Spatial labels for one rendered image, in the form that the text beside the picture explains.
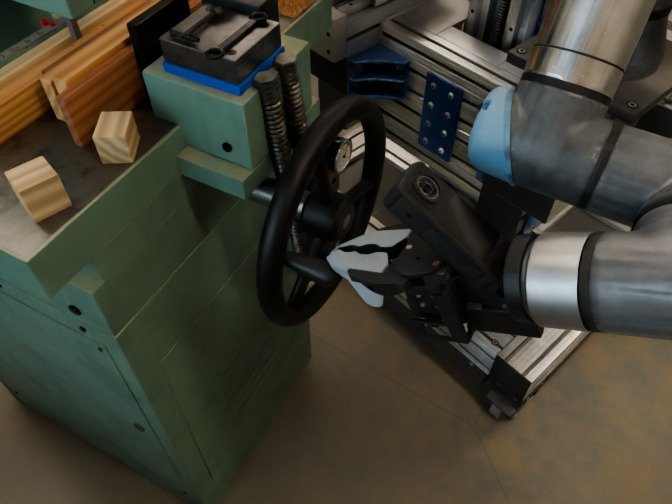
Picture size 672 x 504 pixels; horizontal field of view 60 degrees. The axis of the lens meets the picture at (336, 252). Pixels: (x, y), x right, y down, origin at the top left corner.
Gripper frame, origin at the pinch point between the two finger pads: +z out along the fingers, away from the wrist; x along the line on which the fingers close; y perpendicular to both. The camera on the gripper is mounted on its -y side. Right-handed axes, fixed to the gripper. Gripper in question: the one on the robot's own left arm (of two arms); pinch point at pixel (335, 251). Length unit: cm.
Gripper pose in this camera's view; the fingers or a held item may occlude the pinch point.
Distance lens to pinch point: 58.7
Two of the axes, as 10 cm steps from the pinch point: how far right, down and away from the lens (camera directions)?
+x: 5.1, -6.4, 5.7
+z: -7.6, -0.3, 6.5
